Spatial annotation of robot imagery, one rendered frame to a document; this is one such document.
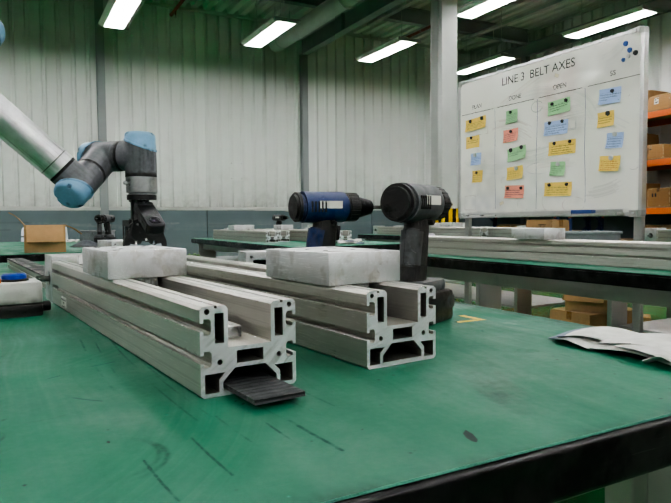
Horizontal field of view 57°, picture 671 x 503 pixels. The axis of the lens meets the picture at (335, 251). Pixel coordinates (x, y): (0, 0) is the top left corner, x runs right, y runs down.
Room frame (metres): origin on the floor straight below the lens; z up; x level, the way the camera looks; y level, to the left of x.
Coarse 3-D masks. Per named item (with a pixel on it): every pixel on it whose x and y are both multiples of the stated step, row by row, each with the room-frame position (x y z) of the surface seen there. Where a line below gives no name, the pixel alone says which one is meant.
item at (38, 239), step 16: (64, 224) 3.38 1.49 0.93; (528, 224) 5.38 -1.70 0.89; (544, 224) 5.21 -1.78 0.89; (560, 224) 5.18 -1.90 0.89; (32, 240) 3.19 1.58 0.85; (48, 240) 3.22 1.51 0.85; (64, 240) 3.29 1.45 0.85; (576, 304) 4.52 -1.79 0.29; (592, 304) 4.44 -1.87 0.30; (576, 320) 4.46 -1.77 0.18; (592, 320) 4.37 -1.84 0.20
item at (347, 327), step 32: (192, 256) 1.34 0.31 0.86; (256, 288) 0.91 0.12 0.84; (288, 288) 0.80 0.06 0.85; (320, 288) 0.74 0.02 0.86; (352, 288) 0.69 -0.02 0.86; (384, 288) 0.75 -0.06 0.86; (416, 288) 0.70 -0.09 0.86; (320, 320) 0.74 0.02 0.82; (352, 320) 0.68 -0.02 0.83; (384, 320) 0.67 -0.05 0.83; (416, 320) 0.70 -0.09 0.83; (320, 352) 0.74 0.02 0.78; (352, 352) 0.68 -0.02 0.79; (384, 352) 0.67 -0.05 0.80; (416, 352) 0.71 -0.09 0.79
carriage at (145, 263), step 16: (96, 256) 0.87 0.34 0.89; (112, 256) 0.82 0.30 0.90; (128, 256) 0.83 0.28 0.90; (144, 256) 0.84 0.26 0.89; (160, 256) 0.86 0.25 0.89; (176, 256) 0.87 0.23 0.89; (96, 272) 0.87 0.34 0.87; (112, 272) 0.82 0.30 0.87; (128, 272) 0.83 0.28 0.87; (144, 272) 0.84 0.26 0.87; (160, 272) 0.86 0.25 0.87; (176, 272) 0.87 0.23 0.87
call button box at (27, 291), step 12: (0, 288) 1.03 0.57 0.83; (12, 288) 1.04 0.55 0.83; (24, 288) 1.05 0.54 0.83; (36, 288) 1.06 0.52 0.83; (0, 300) 1.03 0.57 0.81; (12, 300) 1.04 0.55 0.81; (24, 300) 1.05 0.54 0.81; (36, 300) 1.06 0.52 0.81; (48, 300) 1.11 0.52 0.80; (0, 312) 1.03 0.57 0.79; (12, 312) 1.04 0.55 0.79; (24, 312) 1.05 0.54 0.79; (36, 312) 1.06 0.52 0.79
